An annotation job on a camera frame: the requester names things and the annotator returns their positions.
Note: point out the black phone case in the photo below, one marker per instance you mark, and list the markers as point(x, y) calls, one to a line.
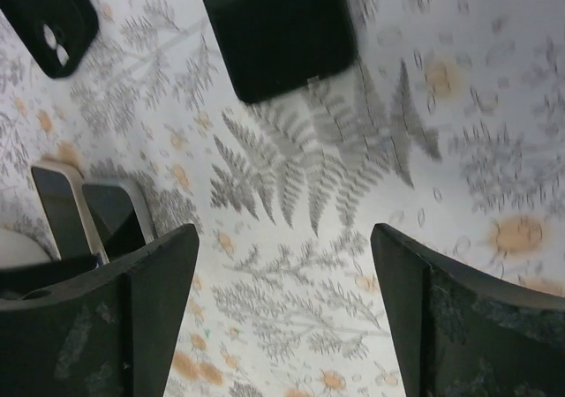
point(57, 33)

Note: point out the dark smartphone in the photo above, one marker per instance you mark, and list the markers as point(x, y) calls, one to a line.
point(272, 47)

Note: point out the silver smartphone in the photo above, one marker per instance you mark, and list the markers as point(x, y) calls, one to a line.
point(120, 214)

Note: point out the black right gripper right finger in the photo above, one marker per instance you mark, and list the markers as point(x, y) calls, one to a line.
point(460, 332)

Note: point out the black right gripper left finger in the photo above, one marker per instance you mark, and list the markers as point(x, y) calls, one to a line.
point(77, 328)

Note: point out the blue smartphone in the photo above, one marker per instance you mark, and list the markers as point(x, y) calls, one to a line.
point(59, 187)

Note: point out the floral tablecloth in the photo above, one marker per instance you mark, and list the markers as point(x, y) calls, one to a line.
point(449, 126)

